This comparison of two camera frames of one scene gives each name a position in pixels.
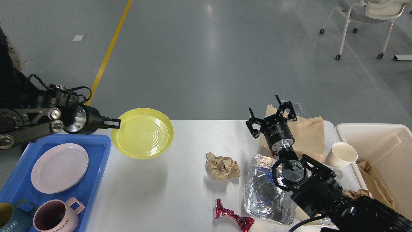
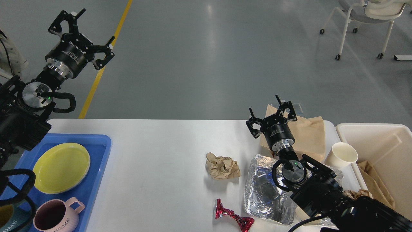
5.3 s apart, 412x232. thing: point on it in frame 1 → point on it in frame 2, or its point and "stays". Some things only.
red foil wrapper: x=245 y=223 stays
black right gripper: x=275 y=128 stays
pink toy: x=55 y=215 stays
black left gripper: x=84 y=119 → x=70 y=56
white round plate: x=59 y=168 → x=88 y=171
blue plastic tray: x=97 y=147 stays
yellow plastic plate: x=144 y=133 → x=61 y=168
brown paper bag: x=308 y=134 stays
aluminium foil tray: x=264 y=199 stays
